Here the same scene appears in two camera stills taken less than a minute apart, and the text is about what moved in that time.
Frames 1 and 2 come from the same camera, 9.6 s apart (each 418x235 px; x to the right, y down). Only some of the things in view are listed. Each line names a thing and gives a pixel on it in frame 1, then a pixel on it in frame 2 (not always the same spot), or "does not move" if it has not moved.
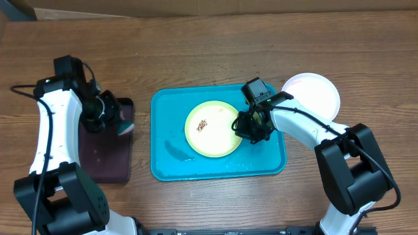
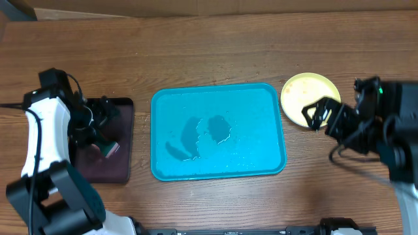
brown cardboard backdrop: x=53 y=10 does not move
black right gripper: x=244 y=132 → x=343 y=116
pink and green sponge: x=124 y=126 → x=107 y=147
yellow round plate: x=208 y=130 → x=304 y=89
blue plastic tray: x=172 y=158 does not move
